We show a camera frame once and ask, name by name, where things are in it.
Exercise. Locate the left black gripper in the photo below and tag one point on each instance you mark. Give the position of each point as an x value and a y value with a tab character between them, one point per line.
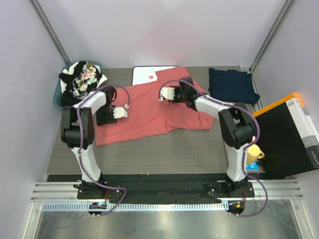
101	120

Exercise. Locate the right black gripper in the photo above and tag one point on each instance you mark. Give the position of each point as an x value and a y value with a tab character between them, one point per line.
176	89

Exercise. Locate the red t shirt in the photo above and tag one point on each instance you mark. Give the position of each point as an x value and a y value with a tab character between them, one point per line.
147	115

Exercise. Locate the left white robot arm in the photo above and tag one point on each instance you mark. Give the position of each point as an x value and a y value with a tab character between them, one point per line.
78	132

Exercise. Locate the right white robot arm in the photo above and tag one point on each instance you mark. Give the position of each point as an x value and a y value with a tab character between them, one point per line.
237	129

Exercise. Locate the black floral t shirt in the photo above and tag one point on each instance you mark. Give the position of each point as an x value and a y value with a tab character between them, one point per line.
78	80

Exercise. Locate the white board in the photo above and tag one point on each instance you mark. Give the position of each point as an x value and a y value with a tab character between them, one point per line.
146	74

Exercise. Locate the teal laundry basket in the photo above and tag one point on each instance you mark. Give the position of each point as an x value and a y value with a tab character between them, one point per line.
58	91

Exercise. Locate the folded navy t shirt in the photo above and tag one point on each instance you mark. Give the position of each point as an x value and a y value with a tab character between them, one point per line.
232	86

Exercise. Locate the yellow cup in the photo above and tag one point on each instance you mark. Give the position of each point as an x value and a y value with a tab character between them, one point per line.
254	153

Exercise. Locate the blue illustrated book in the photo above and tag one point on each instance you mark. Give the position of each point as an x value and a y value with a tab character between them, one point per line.
252	166

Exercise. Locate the black orange box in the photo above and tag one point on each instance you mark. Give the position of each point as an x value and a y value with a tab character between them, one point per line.
288	138

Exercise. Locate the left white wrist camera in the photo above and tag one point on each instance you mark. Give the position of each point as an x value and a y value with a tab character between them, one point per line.
120	112

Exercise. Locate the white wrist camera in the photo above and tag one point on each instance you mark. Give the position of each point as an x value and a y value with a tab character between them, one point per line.
120	112
167	93

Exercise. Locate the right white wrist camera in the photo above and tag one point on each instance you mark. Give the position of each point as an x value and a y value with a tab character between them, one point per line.
167	93

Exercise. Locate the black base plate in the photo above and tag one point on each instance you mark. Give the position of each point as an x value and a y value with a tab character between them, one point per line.
157	188

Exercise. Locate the aluminium frame rail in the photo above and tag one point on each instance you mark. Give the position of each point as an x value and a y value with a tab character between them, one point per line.
61	196

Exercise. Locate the left aluminium corner post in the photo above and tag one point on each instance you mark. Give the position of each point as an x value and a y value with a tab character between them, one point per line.
49	29

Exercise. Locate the aluminium corner post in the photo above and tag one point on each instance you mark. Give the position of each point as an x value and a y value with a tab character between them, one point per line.
284	11
49	29

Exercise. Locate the right aluminium corner post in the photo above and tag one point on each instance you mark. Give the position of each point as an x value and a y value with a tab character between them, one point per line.
284	11

